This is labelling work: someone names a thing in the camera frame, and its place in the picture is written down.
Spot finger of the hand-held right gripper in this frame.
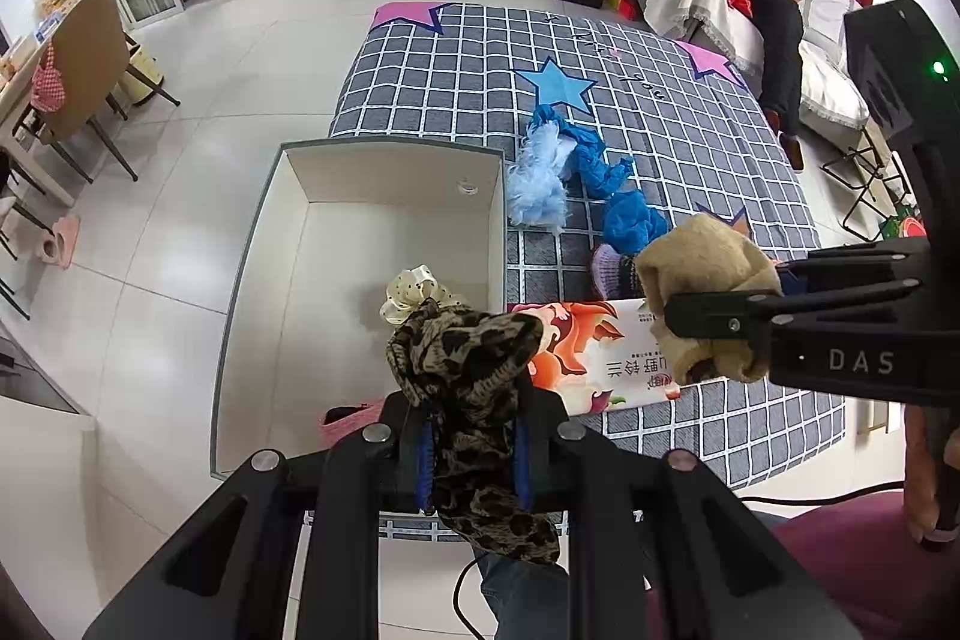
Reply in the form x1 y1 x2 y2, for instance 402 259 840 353
776 237 932 285
664 278 927 348

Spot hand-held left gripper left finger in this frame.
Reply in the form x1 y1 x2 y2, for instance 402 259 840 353
82 391 437 640

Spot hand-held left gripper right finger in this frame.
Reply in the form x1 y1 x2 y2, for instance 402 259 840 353
514 383 863 640

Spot beige plush cloth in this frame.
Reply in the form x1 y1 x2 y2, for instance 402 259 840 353
634 212 785 386

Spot pink sponge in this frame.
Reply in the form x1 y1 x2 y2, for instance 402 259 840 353
321 404 385 450

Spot leopard print scarf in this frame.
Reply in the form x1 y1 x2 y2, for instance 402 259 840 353
385 299 562 566

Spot purple striped knit glove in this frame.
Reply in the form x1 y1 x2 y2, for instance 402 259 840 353
590 241 647 301

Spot blue crinkled cloth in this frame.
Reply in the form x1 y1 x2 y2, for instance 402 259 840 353
559 119 637 202
602 188 670 255

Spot white storage box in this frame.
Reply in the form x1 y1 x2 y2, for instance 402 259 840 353
208 139 571 543

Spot light blue fluffy cloth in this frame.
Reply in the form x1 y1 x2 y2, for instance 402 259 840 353
506 104 575 229

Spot person's right hand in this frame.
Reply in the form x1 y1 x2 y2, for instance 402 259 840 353
904 406 960 545

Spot black folding stool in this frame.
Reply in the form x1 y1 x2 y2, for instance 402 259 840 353
820 126 905 240

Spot orange floral tissue packet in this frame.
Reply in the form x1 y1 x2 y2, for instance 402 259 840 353
506 299 728 416

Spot person's jeans leg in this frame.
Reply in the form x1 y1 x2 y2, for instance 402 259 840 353
478 546 572 640

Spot cream polka dot scrunchie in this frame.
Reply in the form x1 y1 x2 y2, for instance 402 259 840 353
379 265 460 330

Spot white covered sofa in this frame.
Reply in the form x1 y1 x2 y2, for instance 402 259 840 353
637 0 893 146

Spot grey checked star mat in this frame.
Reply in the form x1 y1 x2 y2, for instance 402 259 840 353
328 1 848 543

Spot person's maroon clothing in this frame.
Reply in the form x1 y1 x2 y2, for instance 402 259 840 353
645 486 960 640

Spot dark glass stand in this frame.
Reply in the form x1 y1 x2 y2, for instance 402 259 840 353
0 321 98 435

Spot pink slipper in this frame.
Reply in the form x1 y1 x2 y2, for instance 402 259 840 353
39 212 81 270

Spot beige trash bin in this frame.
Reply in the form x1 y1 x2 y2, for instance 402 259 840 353
116 34 164 105

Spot tan dining chair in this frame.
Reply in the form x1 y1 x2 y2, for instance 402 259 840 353
36 0 182 184

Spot red checked bag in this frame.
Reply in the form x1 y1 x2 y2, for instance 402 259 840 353
30 44 70 112

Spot white dining table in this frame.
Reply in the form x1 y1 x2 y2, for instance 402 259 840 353
0 36 57 206

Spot snack packets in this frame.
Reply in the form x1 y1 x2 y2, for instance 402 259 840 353
34 0 82 41

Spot black cable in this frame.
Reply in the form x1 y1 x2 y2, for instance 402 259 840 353
452 554 500 640
739 481 908 507

